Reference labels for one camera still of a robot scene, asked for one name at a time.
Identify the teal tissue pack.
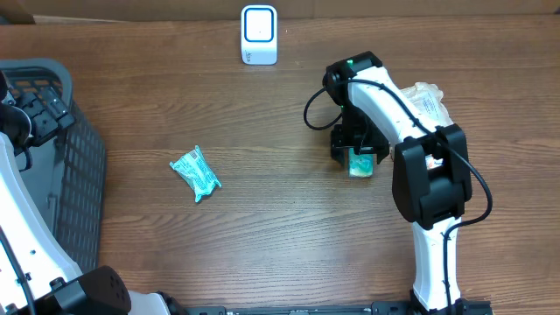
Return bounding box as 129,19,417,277
348,149,375,178

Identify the beige food pouch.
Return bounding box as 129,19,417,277
401,82,453,127

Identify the light green wipes packet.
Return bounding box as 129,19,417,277
170,145,222,203

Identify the orange tissue pack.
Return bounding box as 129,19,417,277
425,155,444,170

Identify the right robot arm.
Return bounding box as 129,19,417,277
322,52,473,314

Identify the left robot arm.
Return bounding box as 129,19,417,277
1,66,180,314

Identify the white barcode scanner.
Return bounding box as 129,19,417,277
241,4,278,66

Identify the grey plastic mesh basket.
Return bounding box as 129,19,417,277
1,59,107,272

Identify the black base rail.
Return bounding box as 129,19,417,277
185,300,494,315

